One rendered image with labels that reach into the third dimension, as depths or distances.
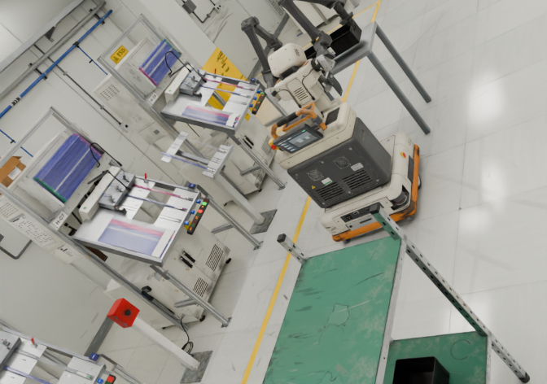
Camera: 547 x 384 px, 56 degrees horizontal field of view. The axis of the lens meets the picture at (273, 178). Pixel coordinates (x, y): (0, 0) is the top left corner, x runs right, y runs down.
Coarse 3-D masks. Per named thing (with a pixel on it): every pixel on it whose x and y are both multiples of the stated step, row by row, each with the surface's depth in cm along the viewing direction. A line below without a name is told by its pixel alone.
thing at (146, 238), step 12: (120, 216) 384; (108, 228) 377; (120, 228) 377; (132, 228) 377; (144, 228) 377; (156, 228) 377; (108, 240) 369; (120, 240) 369; (132, 240) 369; (144, 240) 369; (156, 240) 369; (168, 240) 369; (144, 252) 362; (156, 252) 362
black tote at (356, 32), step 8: (336, 32) 373; (344, 32) 372; (352, 32) 355; (360, 32) 365; (336, 40) 360; (344, 40) 358; (352, 40) 357; (312, 48) 387; (328, 48) 365; (336, 48) 364; (344, 48) 362; (312, 56) 373; (336, 56) 368
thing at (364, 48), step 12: (372, 24) 376; (372, 36) 362; (384, 36) 381; (360, 48) 359; (336, 60) 374; (348, 60) 358; (372, 60) 351; (396, 60) 392; (324, 72) 374; (336, 72) 364; (384, 72) 355; (408, 72) 396; (396, 84) 363; (420, 84) 403; (396, 96) 365; (408, 108) 370; (420, 120) 374
